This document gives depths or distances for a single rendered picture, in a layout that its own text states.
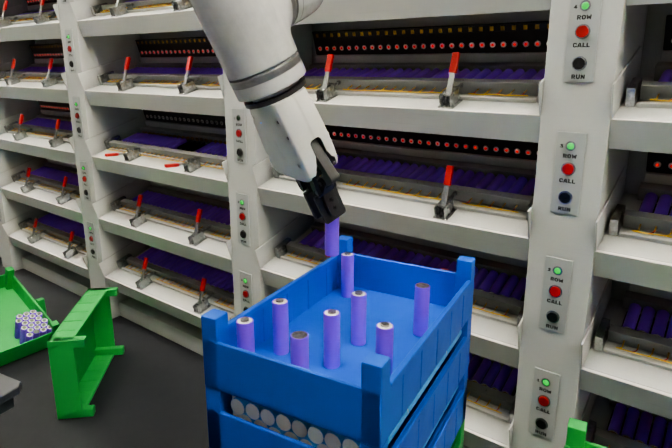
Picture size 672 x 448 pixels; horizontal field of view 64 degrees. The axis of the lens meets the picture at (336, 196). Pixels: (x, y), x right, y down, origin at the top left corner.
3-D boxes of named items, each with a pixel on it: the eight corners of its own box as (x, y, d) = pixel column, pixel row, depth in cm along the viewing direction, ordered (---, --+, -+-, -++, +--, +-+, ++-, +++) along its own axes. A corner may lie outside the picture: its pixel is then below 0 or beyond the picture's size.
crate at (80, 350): (57, 420, 125) (93, 417, 126) (46, 341, 121) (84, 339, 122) (95, 353, 154) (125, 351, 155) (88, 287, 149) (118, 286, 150)
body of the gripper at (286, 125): (226, 95, 63) (266, 175, 68) (261, 100, 55) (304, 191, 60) (278, 67, 66) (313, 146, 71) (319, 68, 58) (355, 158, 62)
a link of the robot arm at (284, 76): (216, 81, 62) (228, 104, 63) (245, 83, 55) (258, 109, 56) (275, 50, 65) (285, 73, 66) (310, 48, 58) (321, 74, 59)
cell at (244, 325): (248, 381, 56) (246, 324, 55) (234, 376, 57) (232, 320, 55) (259, 372, 58) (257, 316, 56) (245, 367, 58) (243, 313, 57)
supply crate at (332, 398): (381, 450, 47) (383, 367, 45) (203, 385, 56) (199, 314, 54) (472, 313, 72) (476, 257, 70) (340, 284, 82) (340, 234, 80)
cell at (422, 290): (412, 286, 64) (410, 336, 65) (427, 289, 63) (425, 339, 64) (417, 281, 65) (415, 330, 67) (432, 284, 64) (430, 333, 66)
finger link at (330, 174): (290, 122, 61) (291, 150, 65) (333, 168, 58) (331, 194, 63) (299, 117, 61) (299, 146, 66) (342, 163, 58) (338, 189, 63)
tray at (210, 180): (233, 198, 128) (222, 162, 123) (96, 169, 163) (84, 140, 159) (287, 163, 141) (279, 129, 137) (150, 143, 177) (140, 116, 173)
